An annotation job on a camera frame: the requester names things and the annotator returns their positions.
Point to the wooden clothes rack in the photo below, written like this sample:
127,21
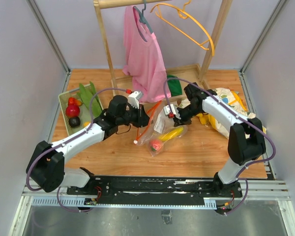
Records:
99,5

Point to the dark purple plush fruit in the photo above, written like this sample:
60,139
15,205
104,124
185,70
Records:
74,122

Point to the yellow clothes hanger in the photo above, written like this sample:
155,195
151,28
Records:
186,22

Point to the yellow plush banana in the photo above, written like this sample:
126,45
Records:
171,134

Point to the clear zip top bag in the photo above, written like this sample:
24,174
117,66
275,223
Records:
159,124

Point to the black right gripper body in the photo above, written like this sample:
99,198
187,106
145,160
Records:
186,114

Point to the red plush fruit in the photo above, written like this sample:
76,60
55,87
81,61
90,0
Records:
72,111

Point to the cartoon print children's garment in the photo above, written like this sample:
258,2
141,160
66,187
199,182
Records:
208,102

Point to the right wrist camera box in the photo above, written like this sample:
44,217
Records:
171,111

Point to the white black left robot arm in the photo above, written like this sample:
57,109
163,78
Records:
47,164

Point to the green plush vegetable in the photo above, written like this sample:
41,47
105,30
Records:
86,94

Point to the red orange plush pepper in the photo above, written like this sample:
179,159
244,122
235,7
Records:
74,101

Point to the green cloth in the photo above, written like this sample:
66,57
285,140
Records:
174,85

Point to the pink t-shirt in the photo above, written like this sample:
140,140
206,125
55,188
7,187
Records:
144,60

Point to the light green plastic basket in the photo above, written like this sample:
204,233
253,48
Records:
85,114

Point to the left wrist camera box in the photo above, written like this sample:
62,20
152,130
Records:
134,99

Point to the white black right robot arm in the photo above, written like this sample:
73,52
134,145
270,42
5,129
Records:
245,142

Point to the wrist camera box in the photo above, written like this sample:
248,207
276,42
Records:
171,111
134,99

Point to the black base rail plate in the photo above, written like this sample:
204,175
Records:
202,187

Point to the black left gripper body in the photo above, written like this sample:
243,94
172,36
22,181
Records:
134,116

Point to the grey clothes hanger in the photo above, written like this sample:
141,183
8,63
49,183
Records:
143,20

